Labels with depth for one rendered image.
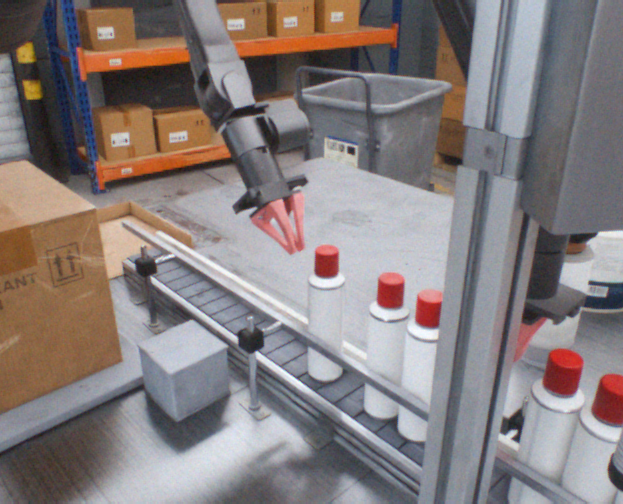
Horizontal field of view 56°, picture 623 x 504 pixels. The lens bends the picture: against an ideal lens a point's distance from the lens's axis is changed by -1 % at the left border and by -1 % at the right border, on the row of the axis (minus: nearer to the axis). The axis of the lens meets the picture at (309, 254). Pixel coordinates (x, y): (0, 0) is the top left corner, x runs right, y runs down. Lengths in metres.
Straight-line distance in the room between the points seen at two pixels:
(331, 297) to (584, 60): 0.53
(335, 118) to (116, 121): 1.75
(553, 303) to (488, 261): 0.26
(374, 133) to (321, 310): 2.28
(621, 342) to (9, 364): 0.94
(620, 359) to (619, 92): 0.72
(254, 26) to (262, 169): 3.88
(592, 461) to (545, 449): 0.05
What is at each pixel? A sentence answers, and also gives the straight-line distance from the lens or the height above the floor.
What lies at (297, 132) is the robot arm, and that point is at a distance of 0.89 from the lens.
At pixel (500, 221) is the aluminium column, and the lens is 0.40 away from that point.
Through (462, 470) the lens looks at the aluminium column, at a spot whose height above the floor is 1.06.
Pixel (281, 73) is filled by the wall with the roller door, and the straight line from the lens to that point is 5.67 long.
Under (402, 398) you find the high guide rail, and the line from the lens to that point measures 0.74.
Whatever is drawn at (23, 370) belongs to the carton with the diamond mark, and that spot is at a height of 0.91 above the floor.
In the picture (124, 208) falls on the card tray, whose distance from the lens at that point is 1.61.
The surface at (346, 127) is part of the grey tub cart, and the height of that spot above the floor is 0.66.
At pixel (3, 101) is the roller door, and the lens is 4.79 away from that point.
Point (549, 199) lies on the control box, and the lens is 0.37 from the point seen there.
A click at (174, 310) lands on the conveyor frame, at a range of 1.13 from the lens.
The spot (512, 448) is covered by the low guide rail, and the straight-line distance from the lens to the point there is 0.77.
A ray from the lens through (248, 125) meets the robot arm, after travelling 0.86.
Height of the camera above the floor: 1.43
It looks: 26 degrees down
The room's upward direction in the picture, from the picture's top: straight up
